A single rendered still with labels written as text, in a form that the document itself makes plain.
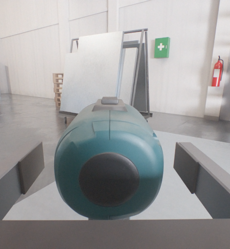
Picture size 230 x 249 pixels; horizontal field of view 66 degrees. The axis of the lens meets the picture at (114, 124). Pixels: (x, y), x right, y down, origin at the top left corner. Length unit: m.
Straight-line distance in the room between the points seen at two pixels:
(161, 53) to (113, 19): 1.80
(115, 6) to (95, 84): 3.26
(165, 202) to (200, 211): 0.07
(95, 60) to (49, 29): 5.20
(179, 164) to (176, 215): 0.24
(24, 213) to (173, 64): 4.74
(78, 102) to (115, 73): 0.89
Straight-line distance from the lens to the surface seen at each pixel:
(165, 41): 4.91
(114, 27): 5.76
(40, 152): 0.17
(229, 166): 0.64
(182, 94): 4.84
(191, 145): 0.17
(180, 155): 0.16
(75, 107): 3.32
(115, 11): 5.86
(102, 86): 2.98
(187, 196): 0.45
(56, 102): 5.88
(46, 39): 8.32
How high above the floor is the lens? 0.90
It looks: 15 degrees down
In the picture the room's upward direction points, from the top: 1 degrees clockwise
